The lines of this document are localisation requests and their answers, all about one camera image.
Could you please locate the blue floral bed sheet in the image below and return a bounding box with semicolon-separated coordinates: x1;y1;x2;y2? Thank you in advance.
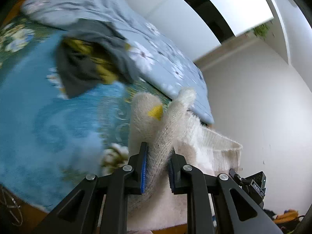
0;17;176;213

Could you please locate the orange cloth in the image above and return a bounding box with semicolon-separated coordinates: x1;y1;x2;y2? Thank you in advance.
273;209;301;225

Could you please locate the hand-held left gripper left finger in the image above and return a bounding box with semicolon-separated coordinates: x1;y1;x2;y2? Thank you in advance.
32;142;149;234

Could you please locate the metal wire rack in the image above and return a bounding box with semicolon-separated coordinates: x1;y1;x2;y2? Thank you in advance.
0;187;24;227

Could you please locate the green hanging plant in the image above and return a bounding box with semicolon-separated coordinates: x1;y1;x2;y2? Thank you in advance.
252;21;271;41

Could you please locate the white fluffy knit sweater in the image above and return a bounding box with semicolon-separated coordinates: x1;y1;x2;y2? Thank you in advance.
126;88;244;232

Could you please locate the grey and yellow garment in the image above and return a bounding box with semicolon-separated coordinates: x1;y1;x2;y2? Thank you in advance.
55;19;137;100

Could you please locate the light blue floral quilt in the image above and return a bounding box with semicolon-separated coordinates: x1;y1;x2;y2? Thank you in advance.
21;0;215;125

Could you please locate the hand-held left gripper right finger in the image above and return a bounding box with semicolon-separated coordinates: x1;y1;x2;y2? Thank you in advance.
168;147;284;234

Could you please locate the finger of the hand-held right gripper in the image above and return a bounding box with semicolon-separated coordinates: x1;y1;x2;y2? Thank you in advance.
229;168;243;185

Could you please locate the black wall panel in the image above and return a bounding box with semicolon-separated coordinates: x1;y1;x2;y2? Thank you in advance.
160;0;235;45

